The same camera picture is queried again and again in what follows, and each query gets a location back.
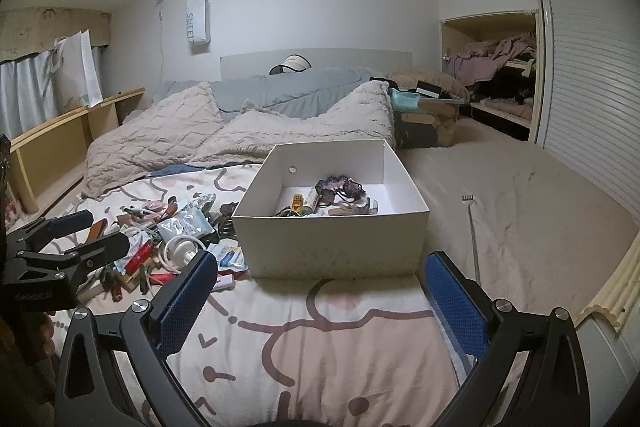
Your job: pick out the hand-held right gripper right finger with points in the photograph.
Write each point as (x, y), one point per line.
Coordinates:
(452, 302)

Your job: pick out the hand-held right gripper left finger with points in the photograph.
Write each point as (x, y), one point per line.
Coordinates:
(187, 302)

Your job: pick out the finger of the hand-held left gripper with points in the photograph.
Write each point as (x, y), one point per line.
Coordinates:
(70, 222)
(100, 249)

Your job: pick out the clear plastic claw clip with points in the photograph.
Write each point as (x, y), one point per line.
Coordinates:
(371, 206)

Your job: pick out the white cardboard box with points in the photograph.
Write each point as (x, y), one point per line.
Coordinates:
(325, 247)

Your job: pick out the yellow tiger-print lighter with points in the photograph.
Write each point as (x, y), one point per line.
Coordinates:
(298, 204)

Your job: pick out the person's left hand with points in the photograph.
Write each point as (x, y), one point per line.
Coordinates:
(42, 337)

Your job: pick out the blue white sachet strip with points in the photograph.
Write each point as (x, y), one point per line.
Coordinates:
(227, 257)

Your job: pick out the metal back scratcher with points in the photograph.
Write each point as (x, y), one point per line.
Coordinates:
(472, 237)

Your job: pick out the grey foil pouch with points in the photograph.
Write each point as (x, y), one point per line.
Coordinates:
(185, 227)

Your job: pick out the wooden shelf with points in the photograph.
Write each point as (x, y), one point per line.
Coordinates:
(60, 137)

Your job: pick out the beige plush bed cover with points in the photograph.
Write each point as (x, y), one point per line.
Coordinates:
(525, 197)

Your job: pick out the grey curtain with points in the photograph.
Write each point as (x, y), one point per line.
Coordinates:
(25, 97)

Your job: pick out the beige textured blanket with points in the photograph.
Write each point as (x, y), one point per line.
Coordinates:
(200, 142)

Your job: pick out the white shopping bag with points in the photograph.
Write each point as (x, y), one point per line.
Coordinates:
(77, 72)

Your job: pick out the white tube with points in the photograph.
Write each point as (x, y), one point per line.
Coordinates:
(313, 199)

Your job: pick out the purple crocheted item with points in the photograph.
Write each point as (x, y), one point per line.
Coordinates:
(337, 187)

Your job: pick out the cream ribbed panel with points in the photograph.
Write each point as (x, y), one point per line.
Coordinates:
(615, 292)

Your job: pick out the clear storage bin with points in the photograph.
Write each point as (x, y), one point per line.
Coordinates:
(430, 122)

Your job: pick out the beige curtain valance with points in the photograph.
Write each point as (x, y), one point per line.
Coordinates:
(50, 29)

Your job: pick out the built-in closet shelf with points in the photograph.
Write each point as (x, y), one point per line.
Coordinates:
(500, 107)

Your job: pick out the black box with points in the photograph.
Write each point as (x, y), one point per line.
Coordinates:
(429, 89)

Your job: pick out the grey pillow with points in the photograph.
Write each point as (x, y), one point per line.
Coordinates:
(280, 92)

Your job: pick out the hanging white paper bag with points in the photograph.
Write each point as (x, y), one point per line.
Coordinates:
(197, 24)

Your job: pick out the pile of clothes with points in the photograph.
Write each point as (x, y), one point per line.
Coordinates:
(490, 62)

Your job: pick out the slatted closet door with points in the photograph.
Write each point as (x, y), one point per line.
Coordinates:
(585, 82)

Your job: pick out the white sun visor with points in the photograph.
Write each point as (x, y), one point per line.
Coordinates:
(290, 66)

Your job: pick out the grey headboard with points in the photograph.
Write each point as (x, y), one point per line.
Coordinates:
(350, 59)

